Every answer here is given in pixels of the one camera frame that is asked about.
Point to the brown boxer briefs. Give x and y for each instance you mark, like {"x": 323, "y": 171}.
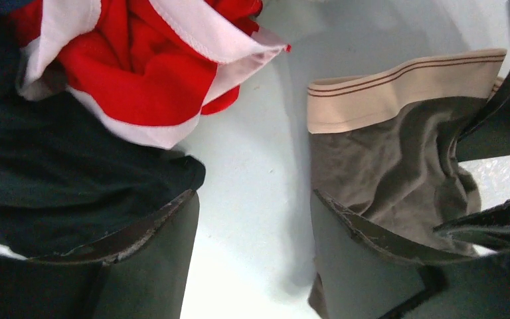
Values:
{"x": 383, "y": 147}

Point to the black underwear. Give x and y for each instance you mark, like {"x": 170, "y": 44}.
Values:
{"x": 65, "y": 181}

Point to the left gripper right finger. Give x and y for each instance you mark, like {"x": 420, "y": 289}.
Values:
{"x": 360, "y": 276}

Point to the red white underwear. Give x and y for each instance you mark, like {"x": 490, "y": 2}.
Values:
{"x": 148, "y": 70}

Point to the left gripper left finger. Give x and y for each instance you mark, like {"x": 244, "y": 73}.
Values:
{"x": 138, "y": 272}

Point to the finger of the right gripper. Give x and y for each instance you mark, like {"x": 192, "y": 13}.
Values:
{"x": 501, "y": 119}
{"x": 489, "y": 228}

